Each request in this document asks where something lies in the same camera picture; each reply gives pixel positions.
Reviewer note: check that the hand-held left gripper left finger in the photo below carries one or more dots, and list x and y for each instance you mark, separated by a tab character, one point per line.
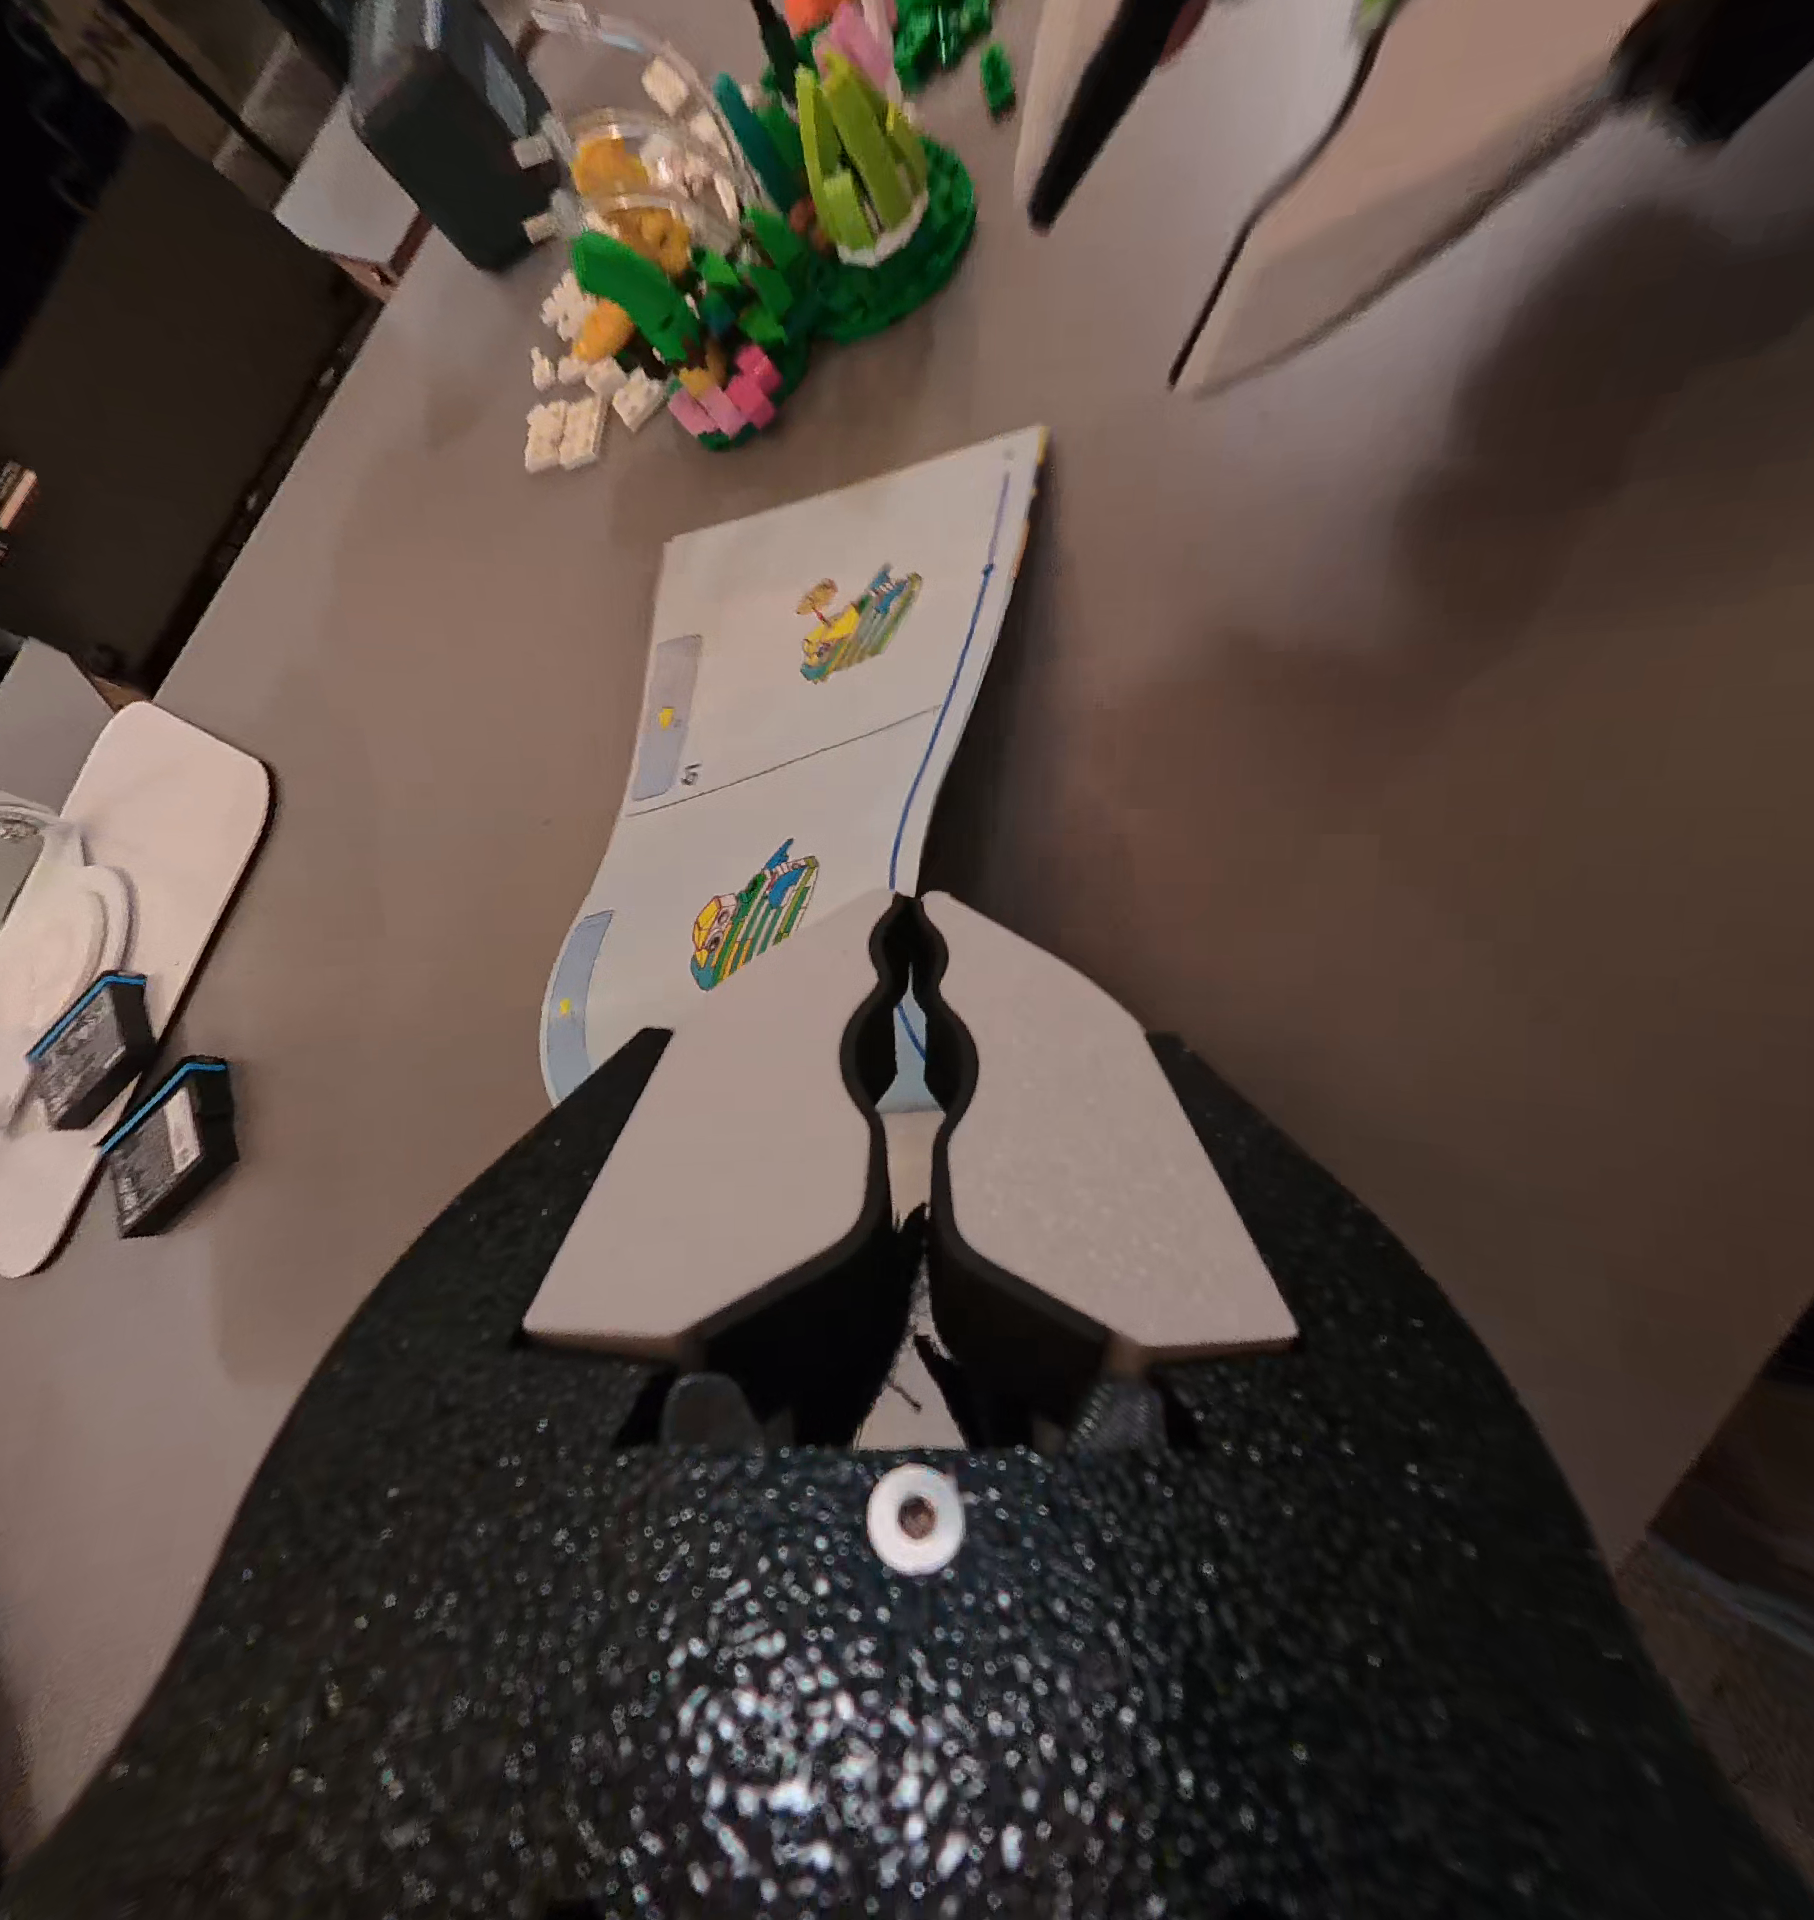
728	1169

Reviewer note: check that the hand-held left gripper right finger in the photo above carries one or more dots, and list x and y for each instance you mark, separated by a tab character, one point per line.
1105	1169

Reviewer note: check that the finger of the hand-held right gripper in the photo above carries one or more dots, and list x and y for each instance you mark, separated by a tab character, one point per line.
1434	137
1063	72

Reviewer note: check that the instruction booklet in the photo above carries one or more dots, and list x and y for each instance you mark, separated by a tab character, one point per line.
789	748

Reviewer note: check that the grey desk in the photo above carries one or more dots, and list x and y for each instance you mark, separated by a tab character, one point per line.
1296	748

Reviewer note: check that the pile of green bricks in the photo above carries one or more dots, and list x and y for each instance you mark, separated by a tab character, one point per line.
945	29

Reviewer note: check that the orange brick separator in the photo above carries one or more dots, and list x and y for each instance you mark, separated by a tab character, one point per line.
808	10

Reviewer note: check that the green brick plant model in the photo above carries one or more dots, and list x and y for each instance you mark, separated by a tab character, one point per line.
878	270

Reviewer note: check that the black battery blue edge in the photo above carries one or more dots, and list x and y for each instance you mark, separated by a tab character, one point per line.
87	1050
176	1149

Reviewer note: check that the black charger box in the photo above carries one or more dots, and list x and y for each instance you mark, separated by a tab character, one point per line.
447	137

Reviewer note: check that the white stand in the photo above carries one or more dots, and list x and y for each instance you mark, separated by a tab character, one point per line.
176	842

